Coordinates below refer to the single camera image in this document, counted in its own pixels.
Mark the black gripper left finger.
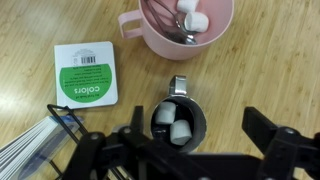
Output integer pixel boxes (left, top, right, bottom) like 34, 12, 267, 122
61, 106, 152, 180

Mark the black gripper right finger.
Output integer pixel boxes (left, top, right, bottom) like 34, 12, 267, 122
242, 107, 320, 180

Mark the pink plastic cup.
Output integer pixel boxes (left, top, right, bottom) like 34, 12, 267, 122
118, 0, 234, 60

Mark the marshmallow in steel cup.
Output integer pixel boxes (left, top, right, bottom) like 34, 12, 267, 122
155, 101, 176, 125
170, 120, 192, 146

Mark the small steel measuring cup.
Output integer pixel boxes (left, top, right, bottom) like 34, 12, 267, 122
150, 75, 207, 153

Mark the white marshmallow in pink cup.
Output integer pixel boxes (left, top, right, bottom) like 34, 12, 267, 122
184, 12, 209, 32

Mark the white green colors book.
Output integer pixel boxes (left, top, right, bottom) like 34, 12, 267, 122
54, 41, 118, 109

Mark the black wire rack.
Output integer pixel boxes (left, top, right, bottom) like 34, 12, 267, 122
46, 103, 128, 180

